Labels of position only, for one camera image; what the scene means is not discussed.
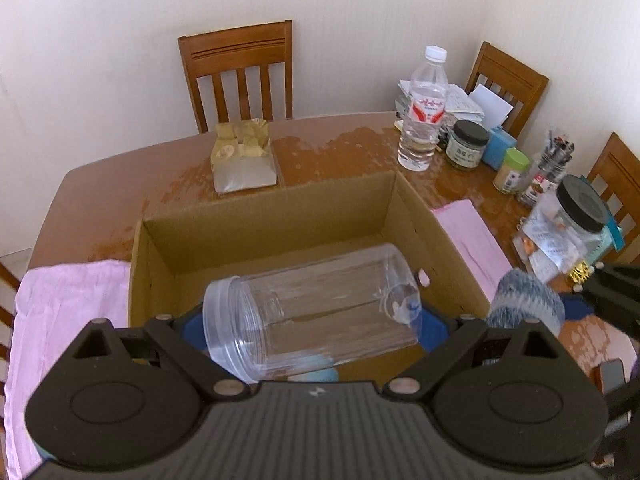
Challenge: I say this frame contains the green lid container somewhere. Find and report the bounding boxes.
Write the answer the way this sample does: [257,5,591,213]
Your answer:
[492,148,530,194]

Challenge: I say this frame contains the large clear plastic jar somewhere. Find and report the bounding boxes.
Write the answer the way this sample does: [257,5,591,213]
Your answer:
[202,242,422,382]

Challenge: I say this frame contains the stack of papers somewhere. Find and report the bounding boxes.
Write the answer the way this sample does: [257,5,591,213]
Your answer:
[395,79,486,126]

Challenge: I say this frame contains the wooden chair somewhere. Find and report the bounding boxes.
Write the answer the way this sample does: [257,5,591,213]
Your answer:
[0,260,22,396]
[177,20,294,134]
[465,41,550,140]
[586,131,640,261]

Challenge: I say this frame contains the small red label bottle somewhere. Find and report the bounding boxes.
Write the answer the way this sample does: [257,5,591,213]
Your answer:
[517,172,552,207]

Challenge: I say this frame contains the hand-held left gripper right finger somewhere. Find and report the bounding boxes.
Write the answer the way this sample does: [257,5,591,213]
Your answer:
[385,309,559,402]

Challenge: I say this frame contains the small jar black lid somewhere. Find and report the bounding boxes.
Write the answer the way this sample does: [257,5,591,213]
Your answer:
[445,120,490,172]

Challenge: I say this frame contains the white envelope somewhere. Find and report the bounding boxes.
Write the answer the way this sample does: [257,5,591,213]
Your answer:
[467,84,513,127]

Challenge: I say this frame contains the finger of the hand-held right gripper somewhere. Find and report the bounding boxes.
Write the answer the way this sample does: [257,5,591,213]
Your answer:
[582,262,640,321]

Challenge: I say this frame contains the large glass jar black lid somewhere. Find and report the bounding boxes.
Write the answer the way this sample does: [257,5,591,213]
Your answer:
[522,175,608,271]

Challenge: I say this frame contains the gold binder clips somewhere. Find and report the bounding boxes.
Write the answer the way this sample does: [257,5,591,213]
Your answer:
[567,261,594,284]

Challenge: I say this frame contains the blue grey sock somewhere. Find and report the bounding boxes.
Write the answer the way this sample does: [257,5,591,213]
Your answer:
[487,268,566,336]

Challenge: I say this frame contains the clear jar of pens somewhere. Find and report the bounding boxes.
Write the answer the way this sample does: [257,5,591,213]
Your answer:
[530,130,575,186]

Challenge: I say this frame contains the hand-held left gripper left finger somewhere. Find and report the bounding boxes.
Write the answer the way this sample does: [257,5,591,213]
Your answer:
[74,311,251,402]

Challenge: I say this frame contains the brown cardboard box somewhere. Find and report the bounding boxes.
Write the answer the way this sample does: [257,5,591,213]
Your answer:
[127,170,493,386]

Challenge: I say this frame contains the pink cloth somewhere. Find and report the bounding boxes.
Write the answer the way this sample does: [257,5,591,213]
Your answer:
[5,200,516,476]

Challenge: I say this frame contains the teal box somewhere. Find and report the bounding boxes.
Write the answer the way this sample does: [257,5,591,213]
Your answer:
[595,215,626,263]

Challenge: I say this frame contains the clear water bottle red label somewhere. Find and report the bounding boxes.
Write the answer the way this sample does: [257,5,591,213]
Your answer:
[397,45,449,172]

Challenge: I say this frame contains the light blue round object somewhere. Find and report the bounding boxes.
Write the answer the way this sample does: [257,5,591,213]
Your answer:
[299,366,337,384]

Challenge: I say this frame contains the blue box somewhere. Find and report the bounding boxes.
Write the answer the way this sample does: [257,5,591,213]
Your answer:
[482,126,518,170]

